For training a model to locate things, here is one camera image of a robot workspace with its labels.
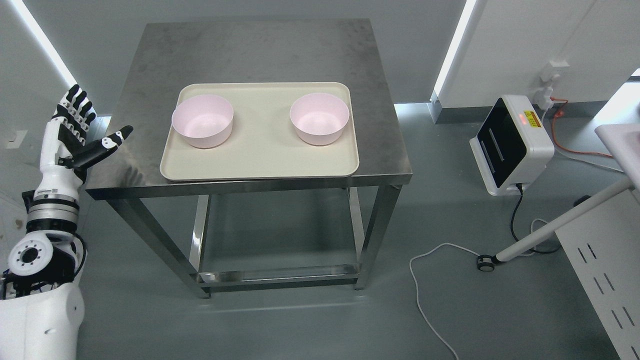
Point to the pink bowl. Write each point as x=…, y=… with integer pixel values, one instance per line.
x=319, y=118
x=204, y=121

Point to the white perforated cabinet panel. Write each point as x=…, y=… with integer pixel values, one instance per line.
x=603, y=247

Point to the white and black box appliance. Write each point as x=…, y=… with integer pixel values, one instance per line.
x=511, y=148

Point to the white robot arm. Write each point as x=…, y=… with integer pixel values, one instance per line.
x=42, y=306

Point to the white cart leg with caster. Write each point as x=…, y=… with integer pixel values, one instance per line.
x=486, y=263

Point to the stainless steel table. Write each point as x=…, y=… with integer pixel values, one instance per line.
x=170, y=56

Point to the beige plastic tray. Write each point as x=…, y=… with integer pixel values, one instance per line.
x=263, y=143

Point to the white wall socket plug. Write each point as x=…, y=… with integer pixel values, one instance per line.
x=552, y=72

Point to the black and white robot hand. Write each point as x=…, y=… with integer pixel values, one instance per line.
x=66, y=153

